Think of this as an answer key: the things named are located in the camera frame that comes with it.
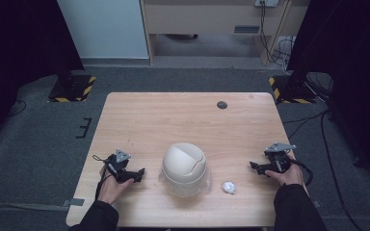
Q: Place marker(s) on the beige domed trash bin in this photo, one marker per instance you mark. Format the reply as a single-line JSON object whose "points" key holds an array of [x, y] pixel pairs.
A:
{"points": [[183, 165]]}

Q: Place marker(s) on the person's left hand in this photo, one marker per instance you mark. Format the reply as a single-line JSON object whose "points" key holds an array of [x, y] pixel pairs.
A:
{"points": [[112, 189]]}

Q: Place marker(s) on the black curtain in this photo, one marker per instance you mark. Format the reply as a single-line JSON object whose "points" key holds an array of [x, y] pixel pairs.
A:
{"points": [[19, 48], [350, 64]]}

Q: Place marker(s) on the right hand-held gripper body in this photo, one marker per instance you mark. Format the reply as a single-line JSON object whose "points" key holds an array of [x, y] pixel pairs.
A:
{"points": [[279, 157]]}

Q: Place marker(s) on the black striped stand base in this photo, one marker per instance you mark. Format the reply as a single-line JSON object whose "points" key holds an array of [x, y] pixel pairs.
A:
{"points": [[72, 89], [290, 91]]}

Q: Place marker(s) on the white cabinet panel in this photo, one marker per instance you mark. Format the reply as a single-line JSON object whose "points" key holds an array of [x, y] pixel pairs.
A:
{"points": [[102, 29]]}

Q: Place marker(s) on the grey floor tape strip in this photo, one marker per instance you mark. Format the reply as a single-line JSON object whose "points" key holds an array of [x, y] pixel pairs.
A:
{"points": [[74, 202]]}

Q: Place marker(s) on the person's right hand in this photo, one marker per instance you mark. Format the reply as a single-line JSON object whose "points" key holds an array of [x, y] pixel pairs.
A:
{"points": [[289, 177]]}

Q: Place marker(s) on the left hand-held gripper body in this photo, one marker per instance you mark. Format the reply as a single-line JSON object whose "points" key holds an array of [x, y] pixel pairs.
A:
{"points": [[118, 162]]}

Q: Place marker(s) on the dark round table grommet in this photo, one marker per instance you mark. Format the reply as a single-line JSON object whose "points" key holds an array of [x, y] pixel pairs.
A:
{"points": [[222, 105]]}

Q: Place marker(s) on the crumpled white paper ball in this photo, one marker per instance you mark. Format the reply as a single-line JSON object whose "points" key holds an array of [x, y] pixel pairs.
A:
{"points": [[229, 187]]}

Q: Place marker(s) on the grey wall power outlet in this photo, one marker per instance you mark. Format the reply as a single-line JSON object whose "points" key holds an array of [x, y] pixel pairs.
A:
{"points": [[266, 2]]}

